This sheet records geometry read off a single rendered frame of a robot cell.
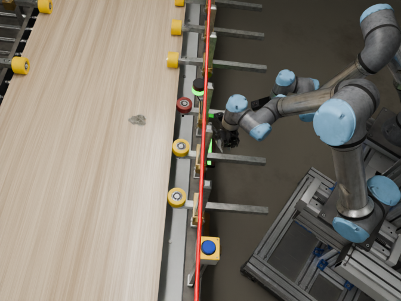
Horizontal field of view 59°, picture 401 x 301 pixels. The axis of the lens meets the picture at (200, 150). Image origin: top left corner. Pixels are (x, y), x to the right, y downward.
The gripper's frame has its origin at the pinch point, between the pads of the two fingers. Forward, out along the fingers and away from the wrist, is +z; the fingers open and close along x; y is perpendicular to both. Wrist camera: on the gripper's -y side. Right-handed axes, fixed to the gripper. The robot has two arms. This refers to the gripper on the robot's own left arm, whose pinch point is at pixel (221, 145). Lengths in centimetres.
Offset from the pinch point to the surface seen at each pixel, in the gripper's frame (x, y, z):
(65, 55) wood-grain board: -60, -73, 3
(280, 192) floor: 63, -2, 93
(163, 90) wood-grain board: -16.9, -39.6, 3.2
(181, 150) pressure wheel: -17.7, -3.4, 2.8
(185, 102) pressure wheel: -8.5, -29.0, 2.1
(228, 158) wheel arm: 4.3, 3.3, 8.5
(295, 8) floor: 165, -190, 93
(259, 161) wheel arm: 18.4, 8.5, 8.5
